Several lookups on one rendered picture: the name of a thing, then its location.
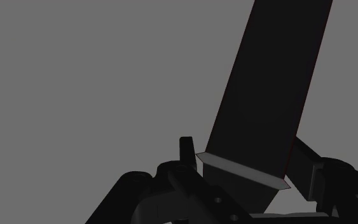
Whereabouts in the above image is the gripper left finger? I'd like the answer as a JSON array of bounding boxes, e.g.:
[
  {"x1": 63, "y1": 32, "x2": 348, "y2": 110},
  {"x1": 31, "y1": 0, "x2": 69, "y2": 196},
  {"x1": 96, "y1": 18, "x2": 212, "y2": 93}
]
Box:
[{"x1": 85, "y1": 136, "x2": 254, "y2": 224}]

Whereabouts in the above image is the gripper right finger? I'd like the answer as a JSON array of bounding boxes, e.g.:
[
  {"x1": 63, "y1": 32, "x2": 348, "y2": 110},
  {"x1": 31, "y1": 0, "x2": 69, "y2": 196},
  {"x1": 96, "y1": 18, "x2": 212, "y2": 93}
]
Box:
[{"x1": 285, "y1": 136, "x2": 358, "y2": 224}]

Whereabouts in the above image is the dark robot stand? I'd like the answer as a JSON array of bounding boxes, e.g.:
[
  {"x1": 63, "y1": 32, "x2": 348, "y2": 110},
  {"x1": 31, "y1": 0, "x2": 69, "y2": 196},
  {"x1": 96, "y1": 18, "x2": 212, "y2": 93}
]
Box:
[{"x1": 195, "y1": 0, "x2": 334, "y2": 216}]

